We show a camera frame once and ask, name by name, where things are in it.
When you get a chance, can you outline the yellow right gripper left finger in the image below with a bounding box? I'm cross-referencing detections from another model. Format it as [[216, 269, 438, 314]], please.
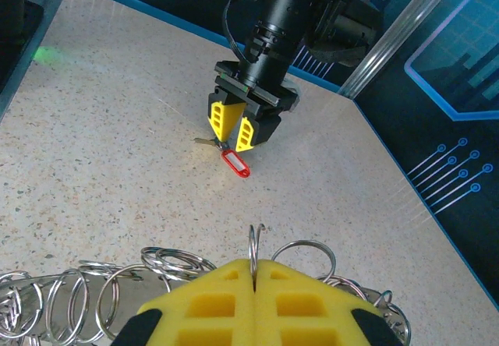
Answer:
[[111, 259, 257, 346]]

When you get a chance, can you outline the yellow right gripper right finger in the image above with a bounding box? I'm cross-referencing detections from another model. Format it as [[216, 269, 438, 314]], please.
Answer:
[[255, 259, 406, 346]]

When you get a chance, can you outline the silver key with red tag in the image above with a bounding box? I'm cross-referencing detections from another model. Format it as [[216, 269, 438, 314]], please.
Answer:
[[193, 136, 252, 179]]

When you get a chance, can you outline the silver keyring chain grey strap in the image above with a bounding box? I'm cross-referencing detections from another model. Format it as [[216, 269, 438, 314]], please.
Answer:
[[0, 223, 410, 346]]

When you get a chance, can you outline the thin black gripper wire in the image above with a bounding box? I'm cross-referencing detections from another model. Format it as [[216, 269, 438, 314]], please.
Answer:
[[222, 0, 259, 63]]

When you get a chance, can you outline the aluminium frame post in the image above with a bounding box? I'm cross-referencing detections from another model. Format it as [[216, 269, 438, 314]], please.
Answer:
[[338, 0, 467, 98]]

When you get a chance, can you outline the aluminium front frame rail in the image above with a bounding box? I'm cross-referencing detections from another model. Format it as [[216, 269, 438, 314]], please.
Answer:
[[0, 0, 77, 119]]

